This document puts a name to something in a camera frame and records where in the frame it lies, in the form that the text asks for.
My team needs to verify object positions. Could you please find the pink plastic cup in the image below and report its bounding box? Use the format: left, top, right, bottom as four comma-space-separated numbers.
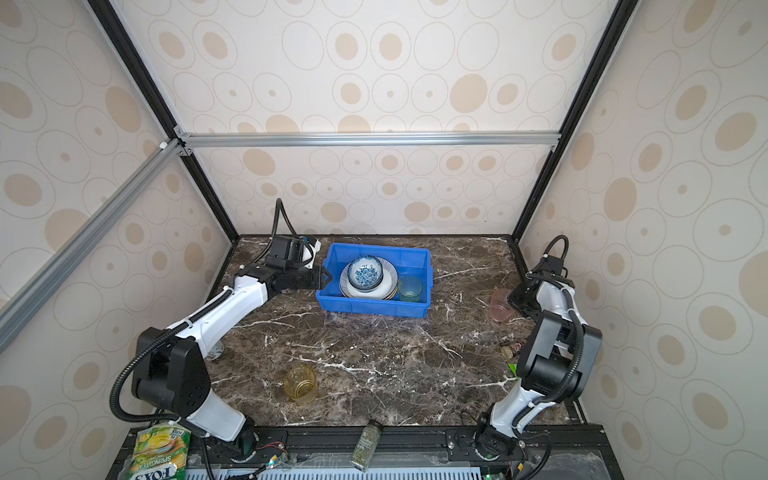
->
487, 288, 516, 324

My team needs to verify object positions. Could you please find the blue dotted ceramic bowl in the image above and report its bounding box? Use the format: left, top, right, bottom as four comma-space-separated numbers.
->
347, 255, 384, 291

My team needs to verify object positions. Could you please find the black striped white plate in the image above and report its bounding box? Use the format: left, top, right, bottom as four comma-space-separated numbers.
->
339, 255, 398, 300

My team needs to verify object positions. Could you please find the green glass cup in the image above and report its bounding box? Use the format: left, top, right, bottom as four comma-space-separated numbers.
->
398, 276, 424, 303

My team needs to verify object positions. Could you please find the yellow glass cup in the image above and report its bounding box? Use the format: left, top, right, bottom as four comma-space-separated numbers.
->
283, 365, 317, 403

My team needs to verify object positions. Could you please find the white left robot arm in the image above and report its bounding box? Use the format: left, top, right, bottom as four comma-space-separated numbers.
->
128, 236, 332, 456

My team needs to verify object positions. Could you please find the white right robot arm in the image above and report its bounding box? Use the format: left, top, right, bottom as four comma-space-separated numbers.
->
490, 254, 602, 438

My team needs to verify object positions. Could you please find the blue plastic bin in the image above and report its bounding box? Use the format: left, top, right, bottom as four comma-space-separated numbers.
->
316, 243, 433, 318

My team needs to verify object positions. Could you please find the brown spice jar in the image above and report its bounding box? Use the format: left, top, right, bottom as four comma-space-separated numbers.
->
500, 343, 522, 362

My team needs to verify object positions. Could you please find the green beverage can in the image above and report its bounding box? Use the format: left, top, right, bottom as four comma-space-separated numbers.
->
205, 340, 226, 361

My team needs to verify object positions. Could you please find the silver aluminium crossbar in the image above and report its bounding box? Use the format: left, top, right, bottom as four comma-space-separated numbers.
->
175, 131, 561, 148

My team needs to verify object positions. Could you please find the spice jar with herbs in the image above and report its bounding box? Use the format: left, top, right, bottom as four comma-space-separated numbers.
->
350, 419, 383, 472

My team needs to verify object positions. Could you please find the yellow green snack bag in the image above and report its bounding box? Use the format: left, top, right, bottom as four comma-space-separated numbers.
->
123, 423, 191, 480

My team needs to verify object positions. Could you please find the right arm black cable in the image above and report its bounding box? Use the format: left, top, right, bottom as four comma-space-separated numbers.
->
509, 234, 586, 480

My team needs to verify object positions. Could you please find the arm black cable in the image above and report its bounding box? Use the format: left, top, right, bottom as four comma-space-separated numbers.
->
509, 234, 586, 480
108, 198, 316, 424

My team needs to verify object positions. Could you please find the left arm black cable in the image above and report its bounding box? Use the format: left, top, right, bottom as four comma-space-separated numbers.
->
108, 198, 316, 424

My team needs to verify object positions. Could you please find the silver aluminium side rail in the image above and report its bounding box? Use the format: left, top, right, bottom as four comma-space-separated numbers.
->
1, 138, 181, 350

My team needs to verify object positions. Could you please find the black right corner post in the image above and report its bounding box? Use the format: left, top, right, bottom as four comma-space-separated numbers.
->
510, 0, 639, 245

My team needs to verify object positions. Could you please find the black corner frame post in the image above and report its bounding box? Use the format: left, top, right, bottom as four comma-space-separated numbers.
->
86, 0, 240, 244

